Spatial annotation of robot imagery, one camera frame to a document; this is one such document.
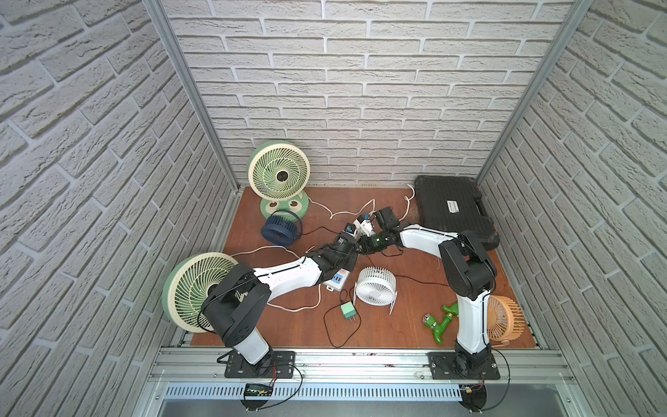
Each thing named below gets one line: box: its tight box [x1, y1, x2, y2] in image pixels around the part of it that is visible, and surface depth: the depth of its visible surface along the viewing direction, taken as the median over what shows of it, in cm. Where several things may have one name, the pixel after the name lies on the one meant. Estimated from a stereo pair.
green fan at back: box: [246, 139, 311, 219], surface depth 93 cm
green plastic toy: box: [422, 302, 460, 345], surface depth 81 cm
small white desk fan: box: [352, 265, 398, 316], surface depth 82 cm
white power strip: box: [322, 268, 351, 292], surface depth 89 cm
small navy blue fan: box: [260, 214, 298, 246], surface depth 97 cm
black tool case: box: [414, 175, 501, 252], surface depth 106 cm
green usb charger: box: [340, 301, 357, 323], surface depth 85 cm
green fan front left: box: [161, 251, 239, 333], surface depth 71 cm
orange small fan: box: [487, 295, 526, 346], surface depth 75 cm
